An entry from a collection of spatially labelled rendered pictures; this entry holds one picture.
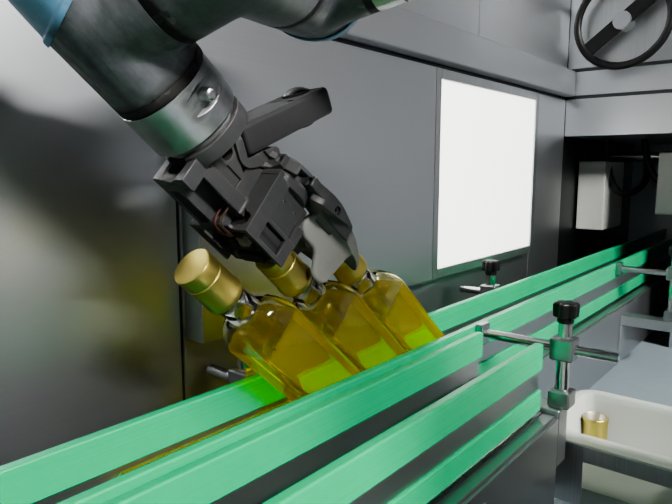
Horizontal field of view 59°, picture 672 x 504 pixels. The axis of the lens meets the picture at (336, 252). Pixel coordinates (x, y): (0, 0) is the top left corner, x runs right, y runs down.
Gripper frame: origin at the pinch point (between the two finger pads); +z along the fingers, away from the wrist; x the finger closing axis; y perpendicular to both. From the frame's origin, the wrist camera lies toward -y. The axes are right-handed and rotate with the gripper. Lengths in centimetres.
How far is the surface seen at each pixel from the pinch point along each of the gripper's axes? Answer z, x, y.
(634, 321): 79, 9, -39
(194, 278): -14.0, 1.4, 12.0
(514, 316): 34.4, 4.5, -13.1
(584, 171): 85, -13, -84
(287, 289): -4.4, 0.9, 7.0
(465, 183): 35, -12, -37
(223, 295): -11.1, 1.7, 11.6
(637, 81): 63, 1, -91
